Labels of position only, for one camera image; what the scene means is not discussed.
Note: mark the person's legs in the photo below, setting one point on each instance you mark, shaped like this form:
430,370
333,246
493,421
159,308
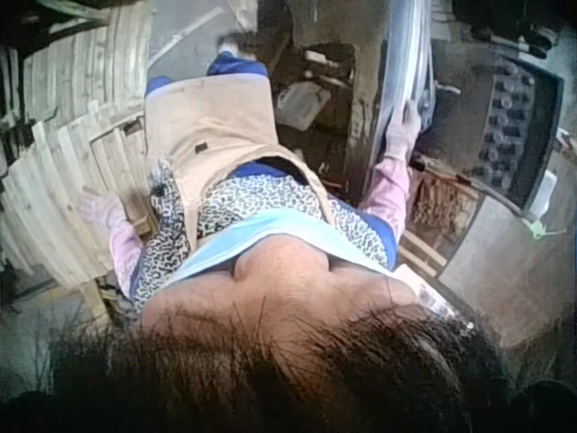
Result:
234,67

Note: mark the pile of brown wooden sticks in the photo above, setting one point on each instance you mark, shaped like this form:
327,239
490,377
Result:
444,203

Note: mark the stack of pale wooden planks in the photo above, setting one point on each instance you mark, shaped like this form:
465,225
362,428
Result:
67,113

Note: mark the black tray of round parts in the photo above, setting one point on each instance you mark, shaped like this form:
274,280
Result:
514,131

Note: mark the long white stick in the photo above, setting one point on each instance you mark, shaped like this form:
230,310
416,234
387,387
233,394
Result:
187,37

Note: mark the dark cluttered workbench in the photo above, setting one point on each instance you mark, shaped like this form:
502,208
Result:
315,90

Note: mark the person's right hand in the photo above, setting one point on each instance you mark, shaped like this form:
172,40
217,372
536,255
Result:
403,133

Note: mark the white plastic container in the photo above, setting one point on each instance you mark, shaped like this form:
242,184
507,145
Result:
302,104

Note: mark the wooden frame pallet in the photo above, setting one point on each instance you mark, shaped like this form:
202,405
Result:
119,162

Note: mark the person's left hand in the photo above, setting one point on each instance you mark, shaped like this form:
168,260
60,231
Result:
103,208

